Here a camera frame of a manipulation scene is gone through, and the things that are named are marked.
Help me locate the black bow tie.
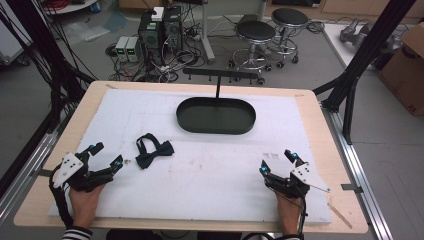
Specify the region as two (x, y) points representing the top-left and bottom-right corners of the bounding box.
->
(134, 132), (175, 170)

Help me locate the bundle of floor cables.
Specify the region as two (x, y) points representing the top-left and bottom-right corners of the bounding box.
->
(106, 43), (208, 84)

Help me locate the black computer tower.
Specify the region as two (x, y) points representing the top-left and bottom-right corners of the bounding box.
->
(137, 11), (165, 65)
(162, 6), (184, 54)

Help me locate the black round stool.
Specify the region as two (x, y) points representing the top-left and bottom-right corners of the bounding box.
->
(266, 7), (310, 69)
(228, 20), (278, 86)

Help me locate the black metal frame post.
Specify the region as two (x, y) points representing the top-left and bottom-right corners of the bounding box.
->
(312, 0), (418, 145)
(0, 0), (96, 134)

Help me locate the grey robot part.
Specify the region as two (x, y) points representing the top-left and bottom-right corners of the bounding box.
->
(339, 18), (374, 48)

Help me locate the brown cardboard box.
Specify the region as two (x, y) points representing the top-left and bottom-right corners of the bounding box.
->
(378, 21), (424, 117)

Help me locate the wooden stick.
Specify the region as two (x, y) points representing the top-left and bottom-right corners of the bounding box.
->
(327, 201), (354, 230)

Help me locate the black tray hanger rack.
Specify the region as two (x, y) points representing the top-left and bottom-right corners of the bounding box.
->
(175, 67), (260, 136)

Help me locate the aluminium rail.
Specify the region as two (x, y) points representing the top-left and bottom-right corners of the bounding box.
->
(0, 128), (66, 223)
(320, 102), (395, 240)

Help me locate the person's right hand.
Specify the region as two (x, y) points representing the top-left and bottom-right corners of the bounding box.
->
(274, 192), (303, 236)

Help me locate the round white table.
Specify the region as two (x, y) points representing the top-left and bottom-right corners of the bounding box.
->
(42, 0), (98, 16)

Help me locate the white box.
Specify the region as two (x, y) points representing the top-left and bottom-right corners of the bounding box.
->
(151, 6), (165, 23)

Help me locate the grey power supply unit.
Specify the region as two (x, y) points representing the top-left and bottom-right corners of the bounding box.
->
(126, 36), (143, 64)
(114, 35), (130, 63)

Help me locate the white foam mat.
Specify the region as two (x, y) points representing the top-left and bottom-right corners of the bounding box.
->
(48, 88), (334, 225)

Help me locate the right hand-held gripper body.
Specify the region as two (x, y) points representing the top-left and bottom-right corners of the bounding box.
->
(264, 160), (332, 200)

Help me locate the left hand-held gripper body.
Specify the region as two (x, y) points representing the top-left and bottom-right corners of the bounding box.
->
(49, 151), (116, 194)

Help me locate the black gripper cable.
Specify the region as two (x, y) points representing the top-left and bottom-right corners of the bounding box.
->
(268, 186), (308, 240)
(48, 173), (74, 229)

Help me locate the person's left hand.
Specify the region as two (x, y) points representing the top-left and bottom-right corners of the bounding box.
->
(68, 182), (107, 232)

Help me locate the grey desk leg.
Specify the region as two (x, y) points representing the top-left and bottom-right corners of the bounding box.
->
(199, 0), (217, 65)

